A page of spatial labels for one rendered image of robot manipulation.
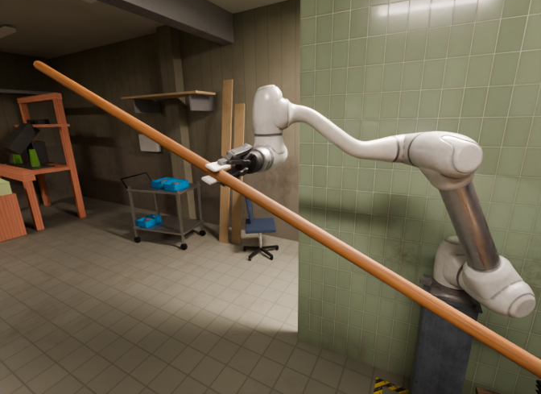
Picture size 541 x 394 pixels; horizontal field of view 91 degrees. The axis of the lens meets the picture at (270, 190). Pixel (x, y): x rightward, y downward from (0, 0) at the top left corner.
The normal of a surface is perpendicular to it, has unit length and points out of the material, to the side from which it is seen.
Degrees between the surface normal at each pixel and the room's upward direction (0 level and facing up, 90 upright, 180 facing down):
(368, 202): 90
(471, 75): 90
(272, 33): 90
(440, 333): 90
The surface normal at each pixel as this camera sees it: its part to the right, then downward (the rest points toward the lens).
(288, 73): -0.48, 0.24
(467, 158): 0.06, 0.17
